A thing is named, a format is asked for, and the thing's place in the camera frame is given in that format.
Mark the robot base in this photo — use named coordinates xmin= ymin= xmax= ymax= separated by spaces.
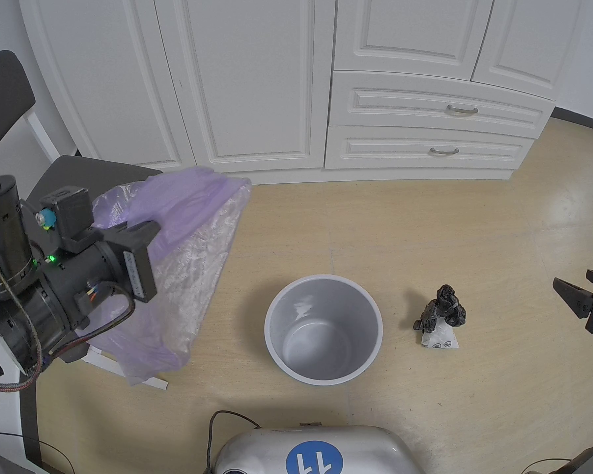
xmin=212 ymin=425 xmax=426 ymax=474

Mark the white trash bin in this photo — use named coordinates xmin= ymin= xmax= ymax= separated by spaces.
xmin=264 ymin=275 xmax=383 ymax=387

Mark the white wardrobe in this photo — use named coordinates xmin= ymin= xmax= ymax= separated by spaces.
xmin=15 ymin=0 xmax=587 ymax=186

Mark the grey and white chair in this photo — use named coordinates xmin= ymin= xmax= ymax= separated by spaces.
xmin=0 ymin=50 xmax=170 ymax=391

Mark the black cable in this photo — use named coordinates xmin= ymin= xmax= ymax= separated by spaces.
xmin=47 ymin=284 xmax=135 ymax=360
xmin=206 ymin=410 xmax=264 ymax=469

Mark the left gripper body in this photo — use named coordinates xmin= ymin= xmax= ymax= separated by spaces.
xmin=2 ymin=220 xmax=160 ymax=370

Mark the purple plastic bag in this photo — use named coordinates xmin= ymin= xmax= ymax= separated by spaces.
xmin=76 ymin=165 xmax=253 ymax=387

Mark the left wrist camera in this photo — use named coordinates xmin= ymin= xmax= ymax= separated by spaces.
xmin=37 ymin=186 xmax=104 ymax=256

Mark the black plastic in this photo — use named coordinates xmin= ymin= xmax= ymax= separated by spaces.
xmin=413 ymin=284 xmax=469 ymax=332

